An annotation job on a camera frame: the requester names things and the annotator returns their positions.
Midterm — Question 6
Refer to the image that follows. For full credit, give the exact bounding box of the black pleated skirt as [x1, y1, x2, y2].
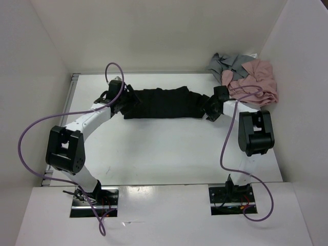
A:
[124, 86, 209, 119]

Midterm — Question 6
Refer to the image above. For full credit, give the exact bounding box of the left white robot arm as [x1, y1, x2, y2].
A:
[46, 77, 140, 205]

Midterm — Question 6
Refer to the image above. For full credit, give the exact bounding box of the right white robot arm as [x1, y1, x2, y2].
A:
[202, 85, 275, 201]

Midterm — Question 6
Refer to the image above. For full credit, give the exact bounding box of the grey skirt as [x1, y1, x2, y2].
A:
[206, 53, 255, 85]

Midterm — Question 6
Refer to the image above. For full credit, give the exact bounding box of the pink skirt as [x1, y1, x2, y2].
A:
[221, 59, 279, 107]

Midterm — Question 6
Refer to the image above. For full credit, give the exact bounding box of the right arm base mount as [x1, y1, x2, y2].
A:
[208, 184, 257, 216]

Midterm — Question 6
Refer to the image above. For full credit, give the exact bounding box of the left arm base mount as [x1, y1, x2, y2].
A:
[63, 186, 119, 218]

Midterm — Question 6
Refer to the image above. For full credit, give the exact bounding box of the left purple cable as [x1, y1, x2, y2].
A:
[17, 62, 125, 236]

